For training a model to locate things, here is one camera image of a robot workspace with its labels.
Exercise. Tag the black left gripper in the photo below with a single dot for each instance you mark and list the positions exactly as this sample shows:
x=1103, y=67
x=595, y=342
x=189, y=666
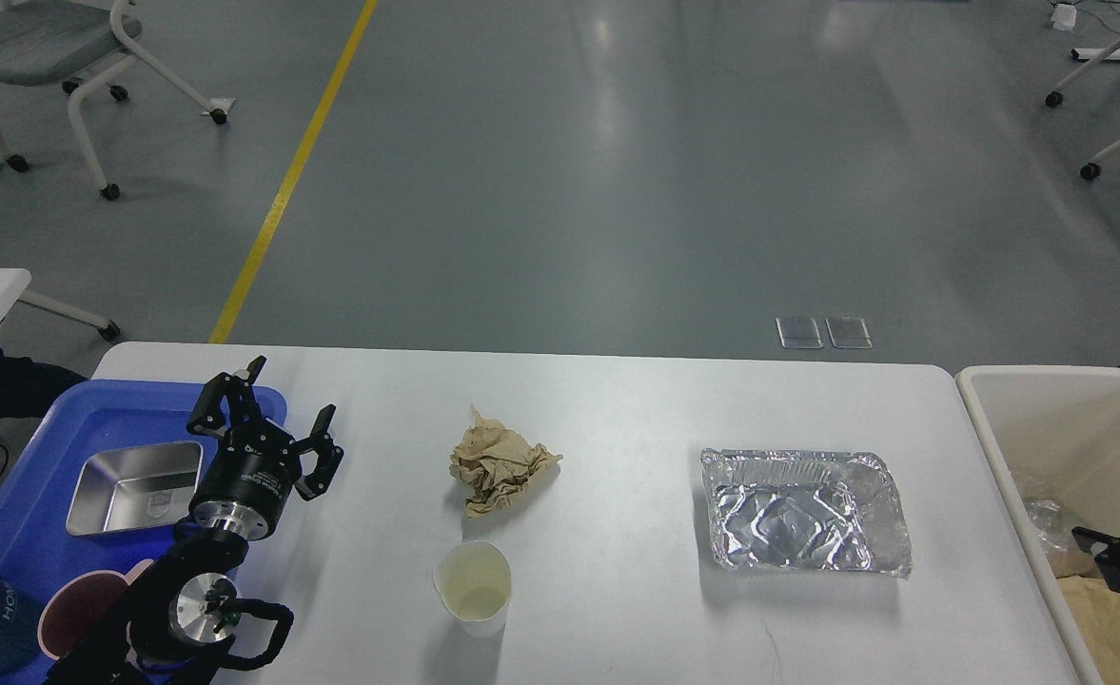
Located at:
x=258, y=464

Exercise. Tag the square stainless steel dish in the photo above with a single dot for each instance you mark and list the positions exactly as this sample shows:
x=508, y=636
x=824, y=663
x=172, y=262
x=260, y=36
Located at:
x=134, y=489

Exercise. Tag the pink HOME mug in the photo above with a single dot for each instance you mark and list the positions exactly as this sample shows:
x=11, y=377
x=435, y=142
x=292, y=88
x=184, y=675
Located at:
x=72, y=609

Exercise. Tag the aluminium foil tray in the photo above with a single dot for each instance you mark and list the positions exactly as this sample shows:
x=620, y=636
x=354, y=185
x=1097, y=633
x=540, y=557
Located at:
x=801, y=511

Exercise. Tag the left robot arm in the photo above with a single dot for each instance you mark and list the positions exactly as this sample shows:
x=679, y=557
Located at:
x=183, y=618

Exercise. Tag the beige plastic bin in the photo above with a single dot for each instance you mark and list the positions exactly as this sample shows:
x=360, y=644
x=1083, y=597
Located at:
x=1059, y=428

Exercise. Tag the crumpled brown paper napkin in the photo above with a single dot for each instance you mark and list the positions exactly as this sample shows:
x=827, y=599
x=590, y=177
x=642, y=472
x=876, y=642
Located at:
x=498, y=465

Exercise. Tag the white paper cup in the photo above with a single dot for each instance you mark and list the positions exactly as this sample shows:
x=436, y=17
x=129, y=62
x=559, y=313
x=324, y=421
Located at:
x=475, y=585

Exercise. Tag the person in dark jeans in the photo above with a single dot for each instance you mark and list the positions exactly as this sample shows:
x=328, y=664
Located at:
x=28, y=389

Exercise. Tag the right floor socket plate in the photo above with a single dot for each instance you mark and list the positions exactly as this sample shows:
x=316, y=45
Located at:
x=849, y=333

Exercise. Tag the floor socket plate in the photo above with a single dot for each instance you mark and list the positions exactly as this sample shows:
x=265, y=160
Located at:
x=799, y=333
x=849, y=333

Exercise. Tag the left floor socket plate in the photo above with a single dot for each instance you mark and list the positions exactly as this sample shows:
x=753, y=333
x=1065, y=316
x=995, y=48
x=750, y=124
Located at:
x=799, y=333

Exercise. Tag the grey office chair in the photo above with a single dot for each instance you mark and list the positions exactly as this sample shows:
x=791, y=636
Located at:
x=86, y=47

